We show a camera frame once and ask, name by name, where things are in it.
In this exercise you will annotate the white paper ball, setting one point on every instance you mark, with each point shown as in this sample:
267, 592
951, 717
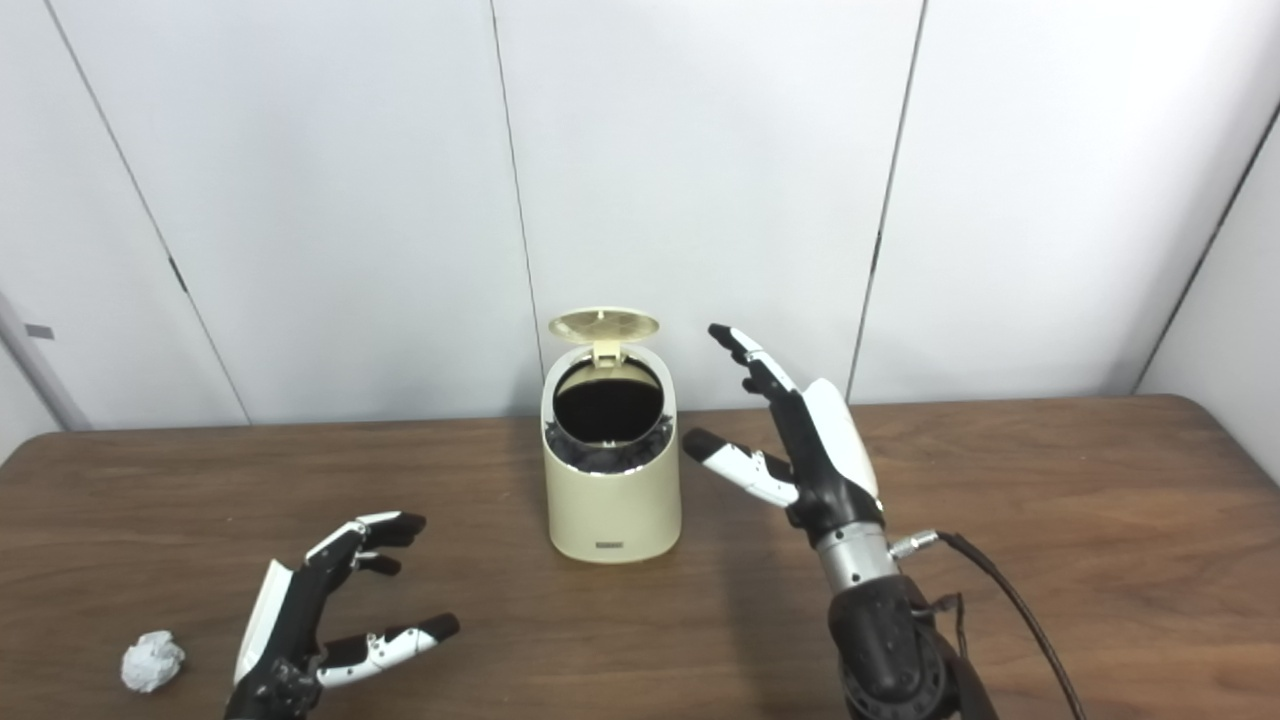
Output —
152, 661

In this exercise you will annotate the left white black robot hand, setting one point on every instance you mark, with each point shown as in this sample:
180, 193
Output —
285, 630

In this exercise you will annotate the cream-colored desktop bin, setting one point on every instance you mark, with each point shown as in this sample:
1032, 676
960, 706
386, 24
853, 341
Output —
612, 510

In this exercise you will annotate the grey wall tag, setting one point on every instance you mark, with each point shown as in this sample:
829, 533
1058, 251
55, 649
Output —
40, 331

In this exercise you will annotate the grey wall corner post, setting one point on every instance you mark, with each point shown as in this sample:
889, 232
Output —
35, 375

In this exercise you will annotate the black wall panel clip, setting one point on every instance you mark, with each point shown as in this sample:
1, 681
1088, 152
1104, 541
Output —
178, 275
877, 253

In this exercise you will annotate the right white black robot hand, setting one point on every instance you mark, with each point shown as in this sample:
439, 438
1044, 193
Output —
830, 450

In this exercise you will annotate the round cream bin lid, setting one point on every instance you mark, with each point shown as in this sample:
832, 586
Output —
603, 324

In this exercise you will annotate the black bin liner bag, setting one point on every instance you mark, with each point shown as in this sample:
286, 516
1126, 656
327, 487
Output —
608, 415

